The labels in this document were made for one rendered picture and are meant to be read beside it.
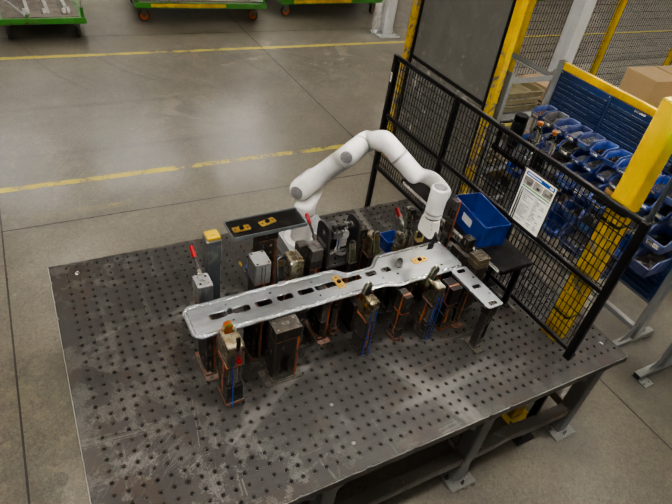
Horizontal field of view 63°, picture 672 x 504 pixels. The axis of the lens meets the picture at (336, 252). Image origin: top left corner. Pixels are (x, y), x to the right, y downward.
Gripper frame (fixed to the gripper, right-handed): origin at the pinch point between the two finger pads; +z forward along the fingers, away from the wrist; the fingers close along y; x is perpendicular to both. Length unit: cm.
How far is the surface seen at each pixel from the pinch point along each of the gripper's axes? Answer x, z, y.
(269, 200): 13, 112, -205
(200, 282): -107, 6, -16
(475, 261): 23.5, 7.9, 14.4
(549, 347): 52, 42, 55
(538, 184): 54, -29, 9
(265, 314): -86, 12, 7
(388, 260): -15.4, 11.8, -5.2
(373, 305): -41.7, 8.3, 21.9
